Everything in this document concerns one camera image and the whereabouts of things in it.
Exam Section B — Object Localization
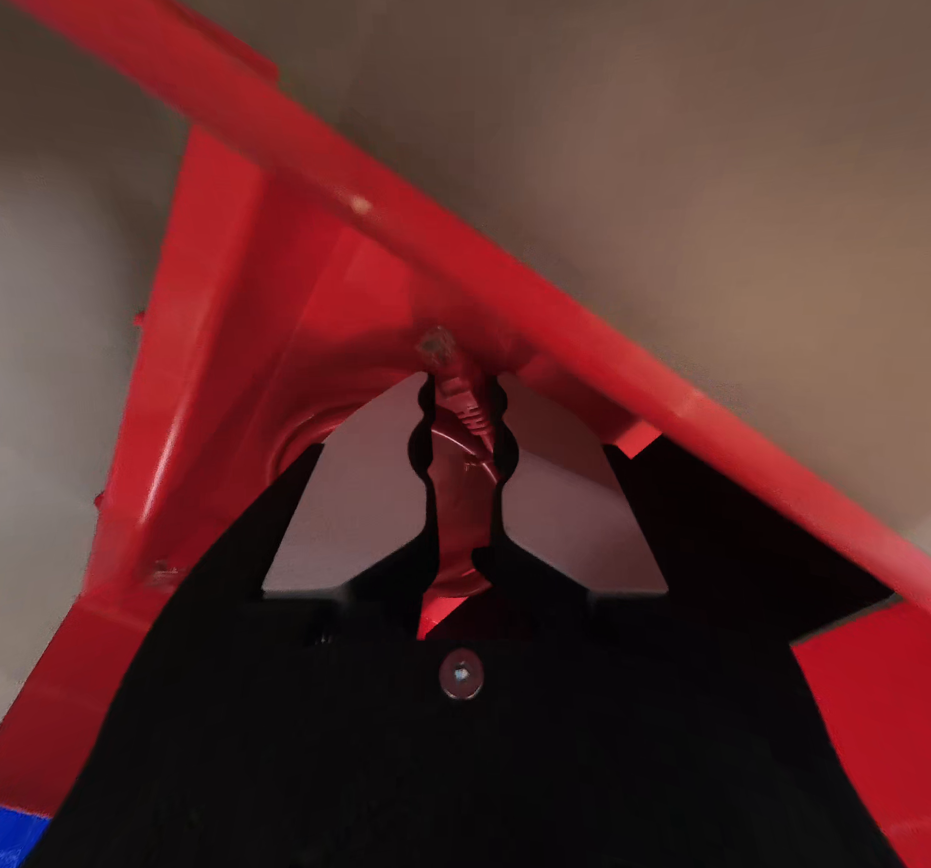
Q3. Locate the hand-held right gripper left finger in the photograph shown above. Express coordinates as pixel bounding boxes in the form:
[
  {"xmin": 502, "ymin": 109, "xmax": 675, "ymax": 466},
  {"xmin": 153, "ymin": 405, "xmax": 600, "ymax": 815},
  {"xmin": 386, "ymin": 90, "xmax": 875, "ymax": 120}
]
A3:
[{"xmin": 260, "ymin": 371, "xmax": 442, "ymax": 598}]

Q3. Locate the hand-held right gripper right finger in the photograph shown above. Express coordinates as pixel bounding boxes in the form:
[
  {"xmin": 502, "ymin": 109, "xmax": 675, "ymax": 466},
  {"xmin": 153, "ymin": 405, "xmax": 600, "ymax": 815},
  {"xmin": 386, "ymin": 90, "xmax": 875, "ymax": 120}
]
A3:
[{"xmin": 471, "ymin": 371, "xmax": 670, "ymax": 596}]

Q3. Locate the red ethernet cable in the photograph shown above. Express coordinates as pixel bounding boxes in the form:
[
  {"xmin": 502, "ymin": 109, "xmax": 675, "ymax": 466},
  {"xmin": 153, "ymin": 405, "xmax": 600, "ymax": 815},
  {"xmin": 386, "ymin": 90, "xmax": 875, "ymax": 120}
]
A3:
[{"xmin": 415, "ymin": 325, "xmax": 512, "ymax": 491}]

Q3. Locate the red plastic bin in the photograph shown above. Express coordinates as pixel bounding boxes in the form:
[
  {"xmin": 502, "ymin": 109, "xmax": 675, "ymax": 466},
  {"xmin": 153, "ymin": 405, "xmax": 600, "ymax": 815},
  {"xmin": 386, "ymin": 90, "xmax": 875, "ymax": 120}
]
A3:
[{"xmin": 0, "ymin": 0, "xmax": 931, "ymax": 868}]

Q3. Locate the grey desk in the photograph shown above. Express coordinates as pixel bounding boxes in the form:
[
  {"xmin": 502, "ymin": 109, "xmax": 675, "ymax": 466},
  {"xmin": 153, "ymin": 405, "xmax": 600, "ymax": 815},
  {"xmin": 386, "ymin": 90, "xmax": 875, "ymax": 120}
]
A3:
[{"xmin": 0, "ymin": 0, "xmax": 931, "ymax": 694}]

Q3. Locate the blue plastic bin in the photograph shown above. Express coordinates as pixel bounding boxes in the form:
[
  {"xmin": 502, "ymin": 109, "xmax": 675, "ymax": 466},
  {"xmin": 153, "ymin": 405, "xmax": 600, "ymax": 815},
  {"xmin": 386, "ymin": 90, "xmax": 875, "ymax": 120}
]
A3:
[{"xmin": 0, "ymin": 806, "xmax": 53, "ymax": 868}]

